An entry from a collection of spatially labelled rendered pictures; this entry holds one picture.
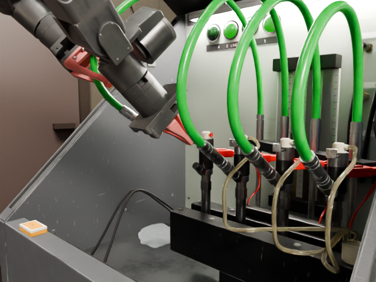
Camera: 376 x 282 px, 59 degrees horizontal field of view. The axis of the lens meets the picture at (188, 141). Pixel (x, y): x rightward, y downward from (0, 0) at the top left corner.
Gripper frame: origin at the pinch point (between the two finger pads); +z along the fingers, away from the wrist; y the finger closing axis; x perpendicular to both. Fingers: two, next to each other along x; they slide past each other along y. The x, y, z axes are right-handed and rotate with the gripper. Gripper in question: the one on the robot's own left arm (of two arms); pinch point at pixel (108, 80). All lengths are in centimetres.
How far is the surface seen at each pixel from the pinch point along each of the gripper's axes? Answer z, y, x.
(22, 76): -74, 131, 14
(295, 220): 40.3, -6.0, -2.2
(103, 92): 0.8, 0.6, 2.2
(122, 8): -6.6, -1.6, -11.4
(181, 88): 12.6, -16.7, -3.6
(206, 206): 29.2, 3.9, 5.3
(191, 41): 9.4, -16.8, -9.3
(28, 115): -59, 137, 28
